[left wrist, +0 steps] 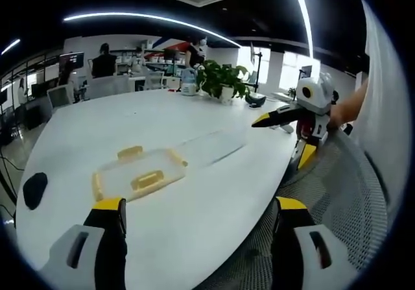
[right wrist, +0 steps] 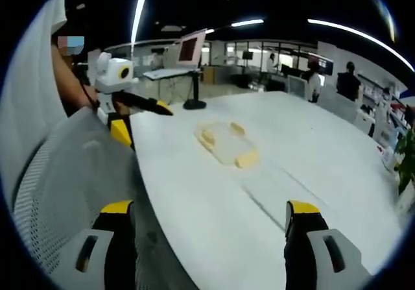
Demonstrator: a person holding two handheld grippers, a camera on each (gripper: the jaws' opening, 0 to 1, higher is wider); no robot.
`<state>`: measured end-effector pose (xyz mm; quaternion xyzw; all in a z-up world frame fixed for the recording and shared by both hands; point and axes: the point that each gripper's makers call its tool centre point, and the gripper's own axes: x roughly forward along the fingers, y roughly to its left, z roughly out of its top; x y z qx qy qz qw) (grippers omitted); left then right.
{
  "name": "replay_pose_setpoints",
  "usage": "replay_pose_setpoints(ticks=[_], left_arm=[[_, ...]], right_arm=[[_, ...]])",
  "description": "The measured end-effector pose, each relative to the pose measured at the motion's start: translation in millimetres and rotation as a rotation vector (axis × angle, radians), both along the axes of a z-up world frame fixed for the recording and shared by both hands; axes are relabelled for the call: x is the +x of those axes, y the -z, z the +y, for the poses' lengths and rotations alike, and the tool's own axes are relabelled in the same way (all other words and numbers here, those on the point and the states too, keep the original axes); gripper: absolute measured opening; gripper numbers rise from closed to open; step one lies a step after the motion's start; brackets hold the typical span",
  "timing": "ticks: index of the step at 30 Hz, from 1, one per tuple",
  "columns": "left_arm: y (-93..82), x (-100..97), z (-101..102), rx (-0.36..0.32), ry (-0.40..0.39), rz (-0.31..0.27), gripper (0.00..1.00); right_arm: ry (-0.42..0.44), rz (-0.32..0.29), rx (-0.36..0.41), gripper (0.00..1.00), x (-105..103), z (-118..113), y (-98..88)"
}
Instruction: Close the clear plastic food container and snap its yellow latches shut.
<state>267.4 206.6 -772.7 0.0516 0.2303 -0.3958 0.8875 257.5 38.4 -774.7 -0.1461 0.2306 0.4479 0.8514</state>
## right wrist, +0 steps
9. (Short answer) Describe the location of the pink-framed monitor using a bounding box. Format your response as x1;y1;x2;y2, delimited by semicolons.
176;29;208;69

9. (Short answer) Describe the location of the white office desk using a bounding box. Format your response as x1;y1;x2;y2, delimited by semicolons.
142;67;199;80

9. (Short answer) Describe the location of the white desk partition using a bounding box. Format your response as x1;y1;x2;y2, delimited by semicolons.
316;84;377;135

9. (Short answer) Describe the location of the green potted plant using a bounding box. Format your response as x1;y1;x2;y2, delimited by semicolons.
393;127;415;195

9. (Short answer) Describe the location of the person's white shirt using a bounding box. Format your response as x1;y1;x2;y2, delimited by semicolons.
0;0;69;193

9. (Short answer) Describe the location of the long ceiling light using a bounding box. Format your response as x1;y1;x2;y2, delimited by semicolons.
130;0;147;45
230;18;265;28
307;18;415;74

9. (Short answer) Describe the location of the black monitor stand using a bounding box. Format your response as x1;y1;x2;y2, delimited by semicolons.
182;70;208;110

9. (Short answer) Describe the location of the dark wall screen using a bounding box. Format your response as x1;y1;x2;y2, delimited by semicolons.
318;57;335;76

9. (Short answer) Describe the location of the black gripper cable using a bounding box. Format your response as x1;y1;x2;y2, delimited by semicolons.
77;72;101;112

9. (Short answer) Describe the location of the beige plastic buckle part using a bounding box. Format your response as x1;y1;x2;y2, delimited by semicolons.
200;128;217;148
229;121;246;136

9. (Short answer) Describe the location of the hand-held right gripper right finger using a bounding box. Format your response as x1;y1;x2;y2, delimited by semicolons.
283;200;374;290

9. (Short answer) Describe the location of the small white box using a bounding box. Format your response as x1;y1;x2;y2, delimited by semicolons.
381;145;399;171

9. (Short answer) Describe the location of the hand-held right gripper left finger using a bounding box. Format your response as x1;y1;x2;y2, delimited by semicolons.
53;200;137;290

